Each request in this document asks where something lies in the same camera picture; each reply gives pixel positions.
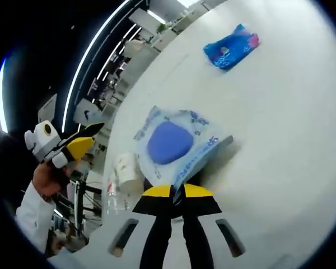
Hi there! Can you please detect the person's left hand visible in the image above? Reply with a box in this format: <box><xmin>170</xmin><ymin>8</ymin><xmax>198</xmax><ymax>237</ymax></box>
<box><xmin>32</xmin><ymin>163</ymin><xmax>73</xmax><ymax>201</ymax></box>

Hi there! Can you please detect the long ceiling light strip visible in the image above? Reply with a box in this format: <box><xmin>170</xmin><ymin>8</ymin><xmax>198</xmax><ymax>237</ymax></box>
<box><xmin>61</xmin><ymin>0</ymin><xmax>148</xmax><ymax>133</ymax></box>

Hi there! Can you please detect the blue tissue pack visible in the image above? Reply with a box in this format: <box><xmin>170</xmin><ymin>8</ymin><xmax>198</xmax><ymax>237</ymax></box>
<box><xmin>203</xmin><ymin>24</ymin><xmax>260</xmax><ymax>71</ymax></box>

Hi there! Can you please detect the clear bottle with white cap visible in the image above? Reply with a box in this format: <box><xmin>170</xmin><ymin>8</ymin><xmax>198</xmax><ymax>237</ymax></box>
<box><xmin>105</xmin><ymin>172</ymin><xmax>135</xmax><ymax>215</ymax></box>

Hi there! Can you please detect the white paper cup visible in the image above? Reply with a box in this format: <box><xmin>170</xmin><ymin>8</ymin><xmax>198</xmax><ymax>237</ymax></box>
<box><xmin>113</xmin><ymin>152</ymin><xmax>142</xmax><ymax>191</ymax></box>

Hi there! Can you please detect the blue mouse pad packet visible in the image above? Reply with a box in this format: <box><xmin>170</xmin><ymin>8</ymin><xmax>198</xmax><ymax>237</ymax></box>
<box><xmin>133</xmin><ymin>105</ymin><xmax>235</xmax><ymax>201</ymax></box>

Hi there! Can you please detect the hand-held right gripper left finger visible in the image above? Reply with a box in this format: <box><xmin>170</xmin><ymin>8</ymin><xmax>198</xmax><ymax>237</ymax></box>
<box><xmin>81</xmin><ymin>183</ymin><xmax>175</xmax><ymax>269</ymax></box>

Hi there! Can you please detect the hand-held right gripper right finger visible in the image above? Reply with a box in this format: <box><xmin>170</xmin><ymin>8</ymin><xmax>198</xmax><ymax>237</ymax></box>
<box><xmin>181</xmin><ymin>183</ymin><xmax>265</xmax><ymax>269</ymax></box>

